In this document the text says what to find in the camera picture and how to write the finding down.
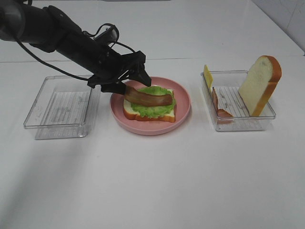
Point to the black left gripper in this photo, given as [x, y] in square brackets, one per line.
[110, 67]

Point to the bacon strip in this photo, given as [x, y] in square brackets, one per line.
[223, 117]
[148, 100]

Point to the bread slice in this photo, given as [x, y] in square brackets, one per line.
[260, 83]
[137, 118]

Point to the green lettuce leaf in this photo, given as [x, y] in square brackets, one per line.
[154, 111]

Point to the yellow cheese slice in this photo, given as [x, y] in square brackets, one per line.
[208, 77]

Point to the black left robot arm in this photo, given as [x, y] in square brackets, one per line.
[50, 29]

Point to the pink plate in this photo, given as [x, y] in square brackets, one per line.
[182, 109]

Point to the clear plastic left tray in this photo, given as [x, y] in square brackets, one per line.
[63, 108]

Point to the clear plastic tray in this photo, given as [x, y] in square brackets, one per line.
[226, 84]
[63, 108]

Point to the clear plastic right tray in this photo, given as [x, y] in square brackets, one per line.
[226, 84]

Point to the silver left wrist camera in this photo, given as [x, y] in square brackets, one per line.
[110, 35]

